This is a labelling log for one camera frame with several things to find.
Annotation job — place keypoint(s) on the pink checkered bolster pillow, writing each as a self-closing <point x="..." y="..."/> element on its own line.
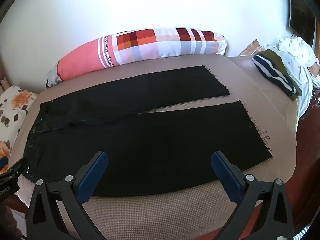
<point x="80" y="65"/>

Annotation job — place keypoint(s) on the dark window frame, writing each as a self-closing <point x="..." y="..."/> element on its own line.
<point x="300" y="12"/>

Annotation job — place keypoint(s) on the white printed cloth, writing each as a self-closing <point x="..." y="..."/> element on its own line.
<point x="300" y="52"/>

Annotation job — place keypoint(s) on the olive navy striped folded garment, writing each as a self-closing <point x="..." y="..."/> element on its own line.
<point x="271" y="73"/>

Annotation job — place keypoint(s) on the black denim shorts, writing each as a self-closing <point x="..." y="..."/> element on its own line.
<point x="150" y="142"/>

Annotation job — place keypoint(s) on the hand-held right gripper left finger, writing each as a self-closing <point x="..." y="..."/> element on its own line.
<point x="96" y="172"/>

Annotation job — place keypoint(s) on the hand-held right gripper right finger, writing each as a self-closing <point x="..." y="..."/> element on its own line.
<point x="223" y="172"/>

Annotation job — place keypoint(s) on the floral print pillow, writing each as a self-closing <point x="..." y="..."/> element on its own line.
<point x="15" y="105"/>

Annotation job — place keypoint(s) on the olive green garment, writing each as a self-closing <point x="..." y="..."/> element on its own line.
<point x="280" y="61"/>

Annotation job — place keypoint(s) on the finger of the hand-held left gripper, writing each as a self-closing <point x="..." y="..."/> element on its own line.
<point x="16" y="168"/>

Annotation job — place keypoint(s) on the brown patterned cloth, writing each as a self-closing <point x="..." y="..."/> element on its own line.
<point x="250" y="48"/>

